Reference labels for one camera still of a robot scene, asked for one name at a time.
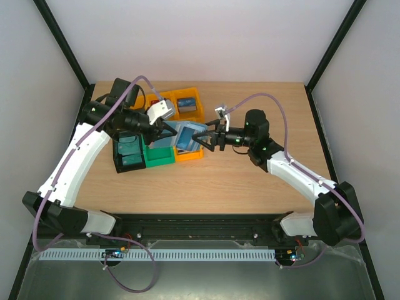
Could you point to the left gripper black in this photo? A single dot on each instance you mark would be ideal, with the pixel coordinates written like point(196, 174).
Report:
point(154, 133)

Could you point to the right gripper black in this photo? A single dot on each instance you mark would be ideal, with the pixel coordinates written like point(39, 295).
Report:
point(219, 138)

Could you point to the blue card holder wallet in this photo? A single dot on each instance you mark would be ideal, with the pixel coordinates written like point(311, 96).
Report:
point(177, 126)

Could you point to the blue VIP card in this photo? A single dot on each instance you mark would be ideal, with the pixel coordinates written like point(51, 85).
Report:
point(185, 142)

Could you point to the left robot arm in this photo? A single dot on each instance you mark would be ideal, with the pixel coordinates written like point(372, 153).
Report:
point(54, 202)

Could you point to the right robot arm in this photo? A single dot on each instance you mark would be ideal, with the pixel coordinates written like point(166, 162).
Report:
point(326, 196)

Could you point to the blue card stack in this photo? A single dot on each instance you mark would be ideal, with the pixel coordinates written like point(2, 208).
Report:
point(186, 104)

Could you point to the teal vip card stack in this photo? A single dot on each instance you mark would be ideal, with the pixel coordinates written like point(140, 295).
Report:
point(132, 160)
point(128, 144)

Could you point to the yellow bin front right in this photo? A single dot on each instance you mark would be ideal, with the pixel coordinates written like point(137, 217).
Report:
point(181, 156)

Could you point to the yellow bin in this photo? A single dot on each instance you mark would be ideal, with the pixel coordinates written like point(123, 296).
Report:
point(181, 156)
point(148, 100)
point(195, 116)
point(140, 103)

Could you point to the green bin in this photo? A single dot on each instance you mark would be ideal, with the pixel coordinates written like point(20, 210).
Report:
point(154, 157)

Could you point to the yellow bin back right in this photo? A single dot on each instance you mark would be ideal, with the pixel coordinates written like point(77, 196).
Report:
point(195, 116)

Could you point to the yellow bin back middle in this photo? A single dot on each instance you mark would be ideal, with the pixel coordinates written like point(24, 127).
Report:
point(148, 100)

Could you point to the yellow bin back left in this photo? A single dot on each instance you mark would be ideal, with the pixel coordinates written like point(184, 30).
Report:
point(140, 103)

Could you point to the black bin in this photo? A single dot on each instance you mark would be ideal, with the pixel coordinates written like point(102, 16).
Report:
point(117, 158)

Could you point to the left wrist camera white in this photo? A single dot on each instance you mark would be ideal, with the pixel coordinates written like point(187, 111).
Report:
point(163, 109)

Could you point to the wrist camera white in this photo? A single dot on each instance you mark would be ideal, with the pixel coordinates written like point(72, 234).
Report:
point(163, 109)
point(223, 115)

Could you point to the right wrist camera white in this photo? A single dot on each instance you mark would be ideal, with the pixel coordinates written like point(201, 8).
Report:
point(223, 115)

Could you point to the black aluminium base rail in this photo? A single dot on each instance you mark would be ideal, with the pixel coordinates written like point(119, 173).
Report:
point(259, 229)

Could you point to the white slotted cable duct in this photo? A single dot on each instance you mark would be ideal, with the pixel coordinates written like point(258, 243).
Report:
point(166, 255)

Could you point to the left black frame post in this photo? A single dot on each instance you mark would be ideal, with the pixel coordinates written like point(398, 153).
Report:
point(57, 33)

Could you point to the black frame post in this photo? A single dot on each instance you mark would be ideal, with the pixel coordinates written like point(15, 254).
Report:
point(335, 43)
point(57, 33)

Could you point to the right black frame post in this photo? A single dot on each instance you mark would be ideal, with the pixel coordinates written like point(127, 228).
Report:
point(335, 43)

